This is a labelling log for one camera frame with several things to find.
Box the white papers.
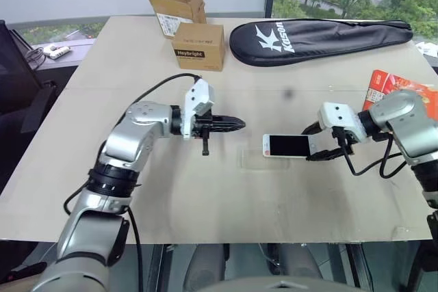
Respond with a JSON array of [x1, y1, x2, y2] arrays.
[[415, 41, 438, 57]]

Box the clear plastic phone case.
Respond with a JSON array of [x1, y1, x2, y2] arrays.
[[237, 148, 292, 171]]

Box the grey cable bundle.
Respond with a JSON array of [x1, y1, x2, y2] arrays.
[[25, 47, 47, 69]]

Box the closed brown Heybright cardboard box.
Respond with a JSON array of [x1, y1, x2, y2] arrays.
[[171, 22, 227, 72]]

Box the red printed package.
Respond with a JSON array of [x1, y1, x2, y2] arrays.
[[362, 69, 438, 126]]

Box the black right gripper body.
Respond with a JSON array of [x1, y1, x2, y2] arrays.
[[321, 124, 356, 157]]

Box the black office chair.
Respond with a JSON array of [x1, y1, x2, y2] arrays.
[[0, 19, 58, 183]]

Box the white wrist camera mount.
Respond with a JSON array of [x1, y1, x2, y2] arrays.
[[318, 101, 373, 144], [182, 79, 216, 141]]

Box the white smartphone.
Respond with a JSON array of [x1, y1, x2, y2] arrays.
[[261, 133, 318, 159]]

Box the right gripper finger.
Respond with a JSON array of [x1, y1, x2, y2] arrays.
[[300, 120, 325, 135], [305, 147, 344, 163]]

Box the red and black object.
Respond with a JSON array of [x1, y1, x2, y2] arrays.
[[0, 261, 48, 285]]

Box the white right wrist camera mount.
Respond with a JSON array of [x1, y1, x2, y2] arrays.
[[318, 101, 373, 144]]

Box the black Kason racket bag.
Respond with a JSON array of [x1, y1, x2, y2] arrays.
[[229, 18, 414, 68]]

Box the open brown cardboard box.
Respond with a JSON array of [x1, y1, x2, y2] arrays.
[[146, 0, 207, 40]]

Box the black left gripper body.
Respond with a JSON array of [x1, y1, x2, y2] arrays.
[[190, 113, 219, 157]]

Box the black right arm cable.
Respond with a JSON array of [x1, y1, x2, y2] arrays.
[[333, 127, 409, 180]]

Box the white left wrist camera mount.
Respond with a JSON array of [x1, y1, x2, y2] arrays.
[[182, 79, 216, 141]]

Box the white power strip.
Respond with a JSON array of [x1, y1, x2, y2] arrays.
[[42, 43, 72, 60]]

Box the dark rounded grey shape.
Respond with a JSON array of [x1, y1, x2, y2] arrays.
[[183, 243, 227, 289]]

